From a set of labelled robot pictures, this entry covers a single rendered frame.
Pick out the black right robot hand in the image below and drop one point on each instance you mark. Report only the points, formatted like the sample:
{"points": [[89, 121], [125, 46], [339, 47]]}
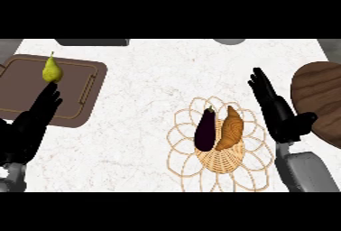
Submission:
{"points": [[277, 112]]}

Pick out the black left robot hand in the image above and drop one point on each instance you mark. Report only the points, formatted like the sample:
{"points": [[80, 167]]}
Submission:
{"points": [[27, 129]]}

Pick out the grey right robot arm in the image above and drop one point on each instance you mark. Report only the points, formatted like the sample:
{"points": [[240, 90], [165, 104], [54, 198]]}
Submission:
{"points": [[306, 171]]}

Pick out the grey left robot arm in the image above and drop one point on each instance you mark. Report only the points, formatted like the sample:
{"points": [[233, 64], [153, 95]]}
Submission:
{"points": [[13, 177]]}

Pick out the dark brown wooden bowl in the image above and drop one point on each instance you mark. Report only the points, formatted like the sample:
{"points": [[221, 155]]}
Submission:
{"points": [[321, 99]]}

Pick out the golden brown croissant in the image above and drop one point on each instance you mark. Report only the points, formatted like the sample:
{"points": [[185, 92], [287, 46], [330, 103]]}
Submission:
{"points": [[231, 129]]}

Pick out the woven wicker flower placemat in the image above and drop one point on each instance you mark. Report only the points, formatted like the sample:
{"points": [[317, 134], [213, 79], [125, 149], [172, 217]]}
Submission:
{"points": [[221, 159]]}

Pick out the brown rectangular tray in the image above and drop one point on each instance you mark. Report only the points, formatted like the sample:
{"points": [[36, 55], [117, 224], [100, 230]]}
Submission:
{"points": [[52, 90]]}

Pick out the dark purple eggplant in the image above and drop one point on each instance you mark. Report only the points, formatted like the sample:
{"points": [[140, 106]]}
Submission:
{"points": [[206, 131]]}

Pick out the yellow-green pear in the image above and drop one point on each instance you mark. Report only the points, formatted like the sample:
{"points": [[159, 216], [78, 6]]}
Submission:
{"points": [[52, 71]]}

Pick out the grey round object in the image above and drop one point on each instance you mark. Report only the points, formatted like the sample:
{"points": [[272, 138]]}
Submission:
{"points": [[230, 41]]}

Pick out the dark grey flat appliance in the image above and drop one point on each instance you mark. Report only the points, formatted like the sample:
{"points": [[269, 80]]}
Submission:
{"points": [[92, 42]]}

